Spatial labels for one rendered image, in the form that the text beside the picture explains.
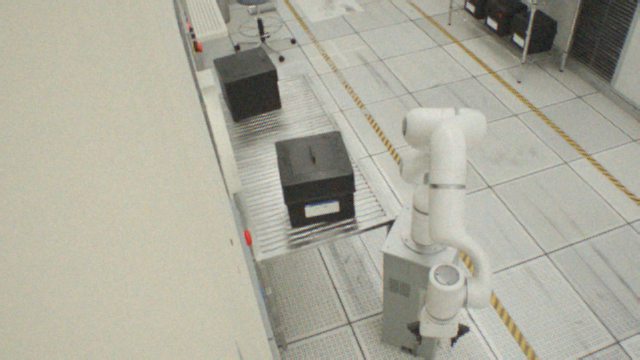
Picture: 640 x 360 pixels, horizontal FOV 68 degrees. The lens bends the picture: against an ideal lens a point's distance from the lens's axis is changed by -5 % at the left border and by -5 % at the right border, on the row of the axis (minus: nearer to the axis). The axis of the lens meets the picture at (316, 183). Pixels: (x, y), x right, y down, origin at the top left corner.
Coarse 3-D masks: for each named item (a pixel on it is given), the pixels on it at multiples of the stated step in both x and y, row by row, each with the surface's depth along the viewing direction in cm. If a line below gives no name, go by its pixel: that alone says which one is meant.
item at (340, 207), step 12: (300, 204) 198; (312, 204) 199; (324, 204) 200; (336, 204) 201; (348, 204) 203; (300, 216) 203; (312, 216) 204; (324, 216) 205; (336, 216) 206; (348, 216) 208
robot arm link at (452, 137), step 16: (464, 112) 131; (480, 112) 131; (448, 128) 118; (464, 128) 123; (480, 128) 129; (432, 144) 120; (448, 144) 117; (464, 144) 118; (432, 160) 119; (448, 160) 116; (464, 160) 118; (432, 176) 119; (448, 176) 117; (464, 176) 118
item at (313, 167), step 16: (288, 144) 207; (304, 144) 206; (320, 144) 205; (336, 144) 205; (288, 160) 200; (304, 160) 199; (320, 160) 198; (336, 160) 197; (288, 176) 193; (304, 176) 192; (320, 176) 191; (336, 176) 191; (352, 176) 192; (288, 192) 192; (304, 192) 193; (320, 192) 195; (336, 192) 196; (352, 192) 197
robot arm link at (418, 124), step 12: (420, 108) 135; (432, 108) 134; (444, 108) 133; (408, 120) 134; (420, 120) 132; (432, 120) 131; (408, 132) 134; (420, 132) 132; (432, 132) 132; (420, 144) 136; (408, 156) 168; (420, 156) 156; (408, 168) 167; (420, 168) 161; (408, 180) 170; (420, 180) 169
